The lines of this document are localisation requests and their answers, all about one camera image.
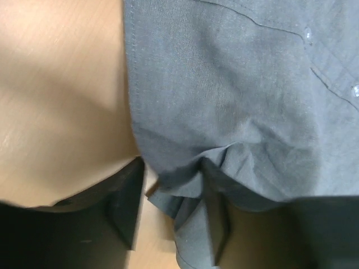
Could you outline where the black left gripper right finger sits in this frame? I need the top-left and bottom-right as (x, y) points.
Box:
(202, 158), (231, 266)

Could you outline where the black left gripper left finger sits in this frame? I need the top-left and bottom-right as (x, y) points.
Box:
(53, 157), (145, 250)

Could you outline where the grey long sleeve shirt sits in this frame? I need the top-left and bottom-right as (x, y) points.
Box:
(124, 1), (358, 268)

